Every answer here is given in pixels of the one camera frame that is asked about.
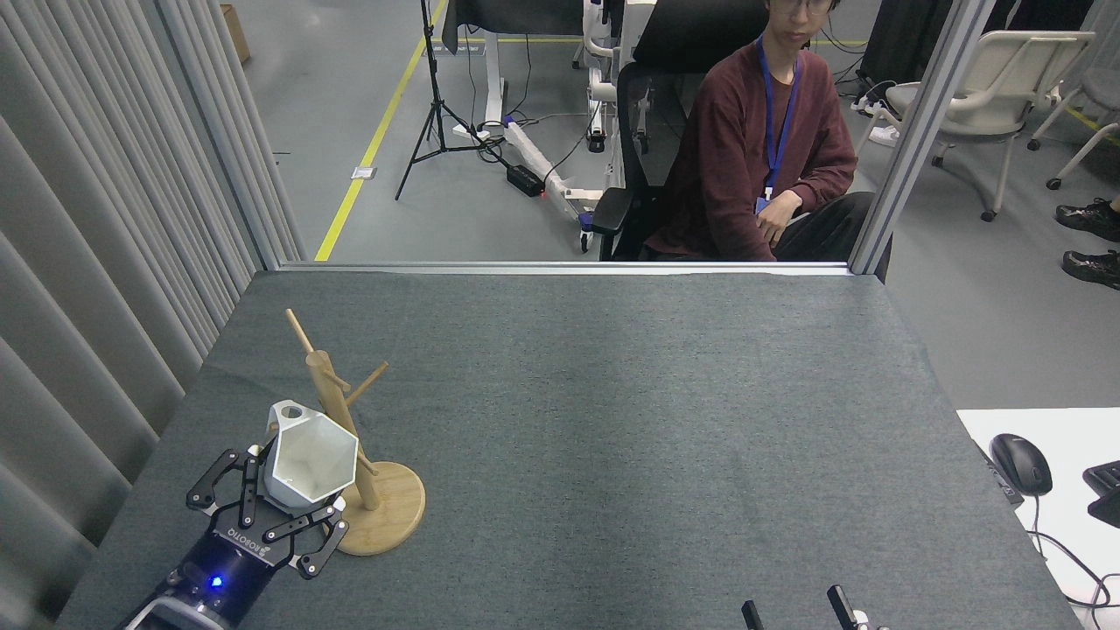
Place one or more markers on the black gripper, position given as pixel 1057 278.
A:
pixel 219 569

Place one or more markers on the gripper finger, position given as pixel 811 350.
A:
pixel 751 615
pixel 840 605

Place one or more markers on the white hexagonal cup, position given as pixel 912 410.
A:
pixel 311 459

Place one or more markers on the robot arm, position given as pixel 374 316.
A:
pixel 166 617

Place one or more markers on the wooden cup rack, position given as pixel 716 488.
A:
pixel 394 516

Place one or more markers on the person's left hand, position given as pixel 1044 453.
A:
pixel 777 214

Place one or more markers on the black flat device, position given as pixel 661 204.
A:
pixel 1004 486

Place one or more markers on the grey felt table cover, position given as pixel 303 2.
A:
pixel 612 437

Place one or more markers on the black computer mouse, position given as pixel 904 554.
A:
pixel 1021 464

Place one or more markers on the black keyboard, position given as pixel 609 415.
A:
pixel 1105 494

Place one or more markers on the white side table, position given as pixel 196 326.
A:
pixel 1076 429

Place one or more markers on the grey curtain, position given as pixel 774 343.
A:
pixel 79 262

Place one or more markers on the floor socket plate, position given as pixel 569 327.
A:
pixel 363 172

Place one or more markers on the black shoe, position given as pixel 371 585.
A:
pixel 1089 220
pixel 1094 269

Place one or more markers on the black power strip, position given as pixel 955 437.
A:
pixel 525 180

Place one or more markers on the white stand on wheels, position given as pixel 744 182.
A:
pixel 534 153

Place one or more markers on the white power strip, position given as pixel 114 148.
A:
pixel 885 133

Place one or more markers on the person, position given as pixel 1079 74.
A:
pixel 735 131

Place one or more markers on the cardboard box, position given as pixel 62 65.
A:
pixel 234 35

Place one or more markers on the black tripod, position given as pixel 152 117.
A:
pixel 430 52

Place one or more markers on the white desk leg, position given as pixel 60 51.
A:
pixel 494 79

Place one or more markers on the white swivel chair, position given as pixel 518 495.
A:
pixel 1006 79

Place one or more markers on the black fabric screen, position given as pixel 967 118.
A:
pixel 901 35

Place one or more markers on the black cloth on desk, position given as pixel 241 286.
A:
pixel 516 17

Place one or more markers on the grey chair with white legs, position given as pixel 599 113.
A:
pixel 1102 87

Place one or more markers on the black office chair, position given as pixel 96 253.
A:
pixel 691 35

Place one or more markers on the silver table edge rail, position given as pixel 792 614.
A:
pixel 525 268

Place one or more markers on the silver post beside chairs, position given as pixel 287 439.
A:
pixel 923 131

